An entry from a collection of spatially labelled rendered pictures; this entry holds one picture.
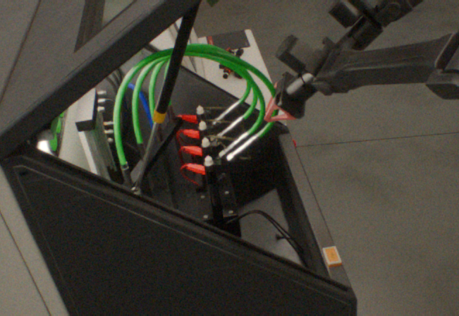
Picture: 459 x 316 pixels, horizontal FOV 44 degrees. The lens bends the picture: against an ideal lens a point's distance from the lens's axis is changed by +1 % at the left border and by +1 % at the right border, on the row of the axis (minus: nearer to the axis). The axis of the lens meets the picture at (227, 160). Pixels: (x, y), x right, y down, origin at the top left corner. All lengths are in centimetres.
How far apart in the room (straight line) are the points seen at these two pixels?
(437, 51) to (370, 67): 16
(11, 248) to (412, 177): 236
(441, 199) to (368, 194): 35
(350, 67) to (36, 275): 68
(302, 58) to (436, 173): 205
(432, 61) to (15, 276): 79
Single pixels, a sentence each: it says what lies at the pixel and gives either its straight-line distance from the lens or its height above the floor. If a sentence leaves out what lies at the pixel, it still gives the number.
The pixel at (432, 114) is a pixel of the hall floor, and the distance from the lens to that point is 358.
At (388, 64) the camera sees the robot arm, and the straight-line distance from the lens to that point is 93.
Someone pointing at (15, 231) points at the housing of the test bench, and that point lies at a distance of 103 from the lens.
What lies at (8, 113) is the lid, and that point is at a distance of 92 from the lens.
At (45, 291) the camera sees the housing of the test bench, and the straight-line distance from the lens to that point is 113.
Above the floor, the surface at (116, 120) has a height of 128.
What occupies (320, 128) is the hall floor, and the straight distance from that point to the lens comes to 343.
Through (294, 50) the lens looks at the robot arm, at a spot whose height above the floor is 142.
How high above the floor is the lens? 192
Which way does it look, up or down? 36 degrees down
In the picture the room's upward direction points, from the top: 9 degrees counter-clockwise
